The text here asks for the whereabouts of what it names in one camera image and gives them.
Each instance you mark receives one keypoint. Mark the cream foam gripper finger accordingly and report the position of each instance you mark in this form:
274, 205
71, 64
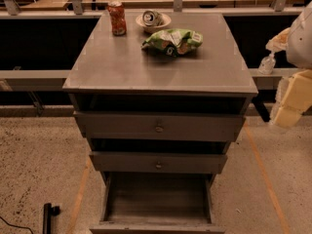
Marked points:
293, 98
279, 42

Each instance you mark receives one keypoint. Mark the green rice chip bag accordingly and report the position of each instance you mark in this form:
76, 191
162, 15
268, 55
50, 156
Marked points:
174, 42

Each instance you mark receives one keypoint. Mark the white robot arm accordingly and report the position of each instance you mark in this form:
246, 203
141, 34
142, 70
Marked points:
299, 46

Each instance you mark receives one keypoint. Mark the grey wooden drawer cabinet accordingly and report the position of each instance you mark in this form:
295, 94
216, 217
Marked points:
159, 127

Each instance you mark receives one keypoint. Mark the grey middle drawer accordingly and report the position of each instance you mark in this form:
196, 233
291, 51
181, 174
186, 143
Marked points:
158, 163

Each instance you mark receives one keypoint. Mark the grey open bottom drawer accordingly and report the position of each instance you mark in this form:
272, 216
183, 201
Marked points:
139, 203

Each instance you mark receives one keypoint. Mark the grey top drawer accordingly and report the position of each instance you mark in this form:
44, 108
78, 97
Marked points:
159, 126

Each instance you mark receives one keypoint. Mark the clear hand sanitizer bottle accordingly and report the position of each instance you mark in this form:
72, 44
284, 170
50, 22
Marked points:
267, 64

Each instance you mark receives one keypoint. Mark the white ceramic bowl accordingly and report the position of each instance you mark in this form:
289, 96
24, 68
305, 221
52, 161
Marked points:
152, 29

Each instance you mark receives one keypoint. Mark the crushed silver can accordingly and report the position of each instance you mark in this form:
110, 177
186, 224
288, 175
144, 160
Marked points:
151, 18

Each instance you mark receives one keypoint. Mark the red soda can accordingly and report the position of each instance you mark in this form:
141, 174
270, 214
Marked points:
117, 17

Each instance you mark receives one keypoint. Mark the grey metal railing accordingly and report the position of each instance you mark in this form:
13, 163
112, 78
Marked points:
39, 78

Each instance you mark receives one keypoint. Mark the black floor device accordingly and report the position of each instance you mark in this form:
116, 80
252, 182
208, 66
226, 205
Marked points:
48, 213

